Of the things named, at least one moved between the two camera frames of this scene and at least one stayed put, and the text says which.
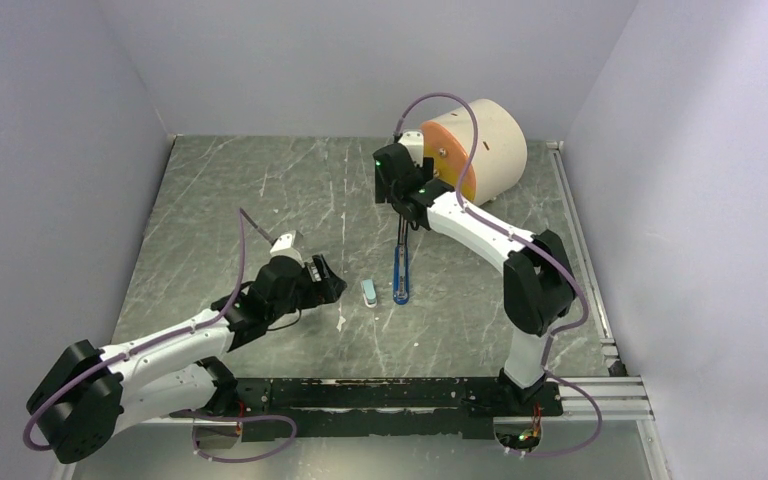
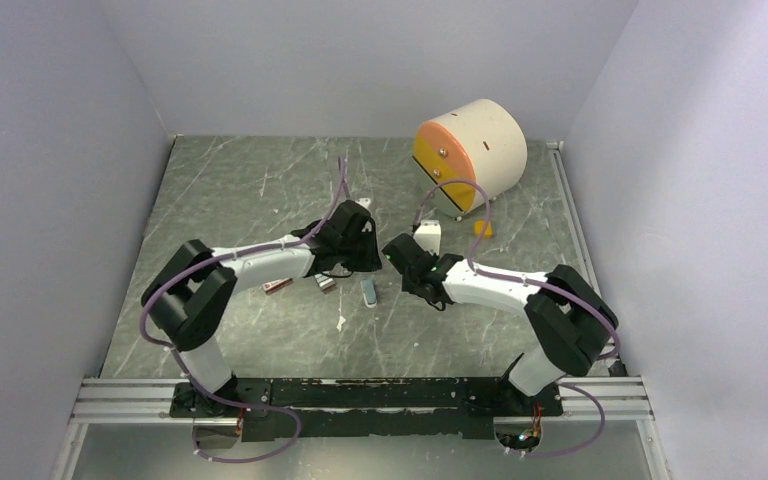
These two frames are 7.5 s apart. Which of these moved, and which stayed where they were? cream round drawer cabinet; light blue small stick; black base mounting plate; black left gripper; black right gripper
Moved: black left gripper; black right gripper
Stayed: cream round drawer cabinet; black base mounting plate; light blue small stick
